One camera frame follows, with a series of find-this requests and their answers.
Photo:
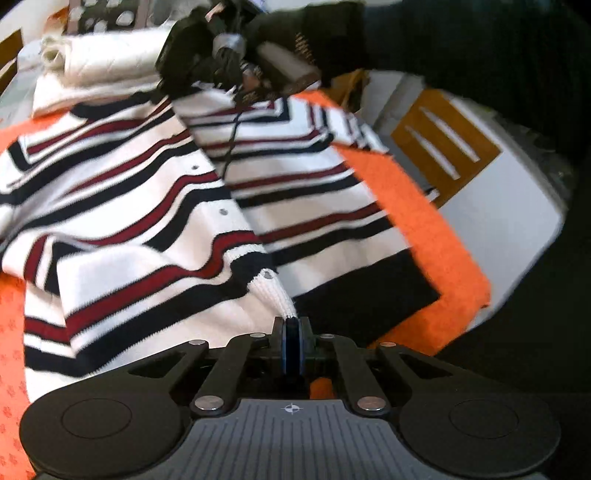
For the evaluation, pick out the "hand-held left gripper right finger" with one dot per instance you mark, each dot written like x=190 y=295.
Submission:
x=302 y=344

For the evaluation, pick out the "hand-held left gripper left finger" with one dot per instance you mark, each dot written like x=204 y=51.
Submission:
x=287 y=344

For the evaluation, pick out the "striped knit sweater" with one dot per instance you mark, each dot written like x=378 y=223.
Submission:
x=138 y=184

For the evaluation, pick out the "folded white quilted jacket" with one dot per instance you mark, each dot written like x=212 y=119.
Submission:
x=101 y=60

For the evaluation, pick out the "orange patterned blanket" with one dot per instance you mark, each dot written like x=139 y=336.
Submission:
x=415 y=217

